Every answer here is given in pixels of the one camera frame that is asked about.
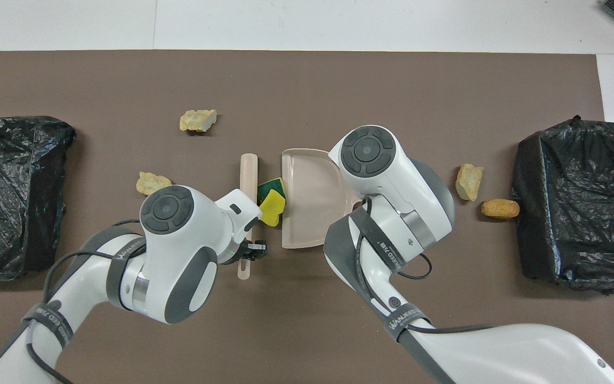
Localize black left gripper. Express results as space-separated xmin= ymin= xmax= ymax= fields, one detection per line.
xmin=224 ymin=241 xmax=269 ymax=265

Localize plain yellow sponge block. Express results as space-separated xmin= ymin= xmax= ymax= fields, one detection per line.
xmin=260 ymin=191 xmax=286 ymax=227

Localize beige plastic dustpan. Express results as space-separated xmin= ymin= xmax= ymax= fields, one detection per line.
xmin=280 ymin=148 xmax=363 ymax=250

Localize yellow sponge with green pad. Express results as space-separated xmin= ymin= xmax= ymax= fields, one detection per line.
xmin=257 ymin=178 xmax=288 ymax=199

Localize beige hand brush black bristles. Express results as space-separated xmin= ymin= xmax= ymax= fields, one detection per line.
xmin=237 ymin=153 xmax=259 ymax=281

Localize beige foam chunk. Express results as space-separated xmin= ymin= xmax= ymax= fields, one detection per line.
xmin=455 ymin=164 xmax=484 ymax=202
xmin=180 ymin=109 xmax=217 ymax=134
xmin=136 ymin=172 xmax=173 ymax=196

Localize orange-brown bread roll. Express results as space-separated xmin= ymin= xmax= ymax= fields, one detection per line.
xmin=481 ymin=199 xmax=520 ymax=220

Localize bin lined with black bag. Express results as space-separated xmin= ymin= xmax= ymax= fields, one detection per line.
xmin=0 ymin=116 xmax=77 ymax=281
xmin=511 ymin=115 xmax=614 ymax=295

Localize brown table mat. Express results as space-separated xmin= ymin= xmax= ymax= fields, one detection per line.
xmin=0 ymin=50 xmax=614 ymax=384

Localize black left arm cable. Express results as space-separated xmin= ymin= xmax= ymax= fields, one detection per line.
xmin=25 ymin=218 xmax=150 ymax=384

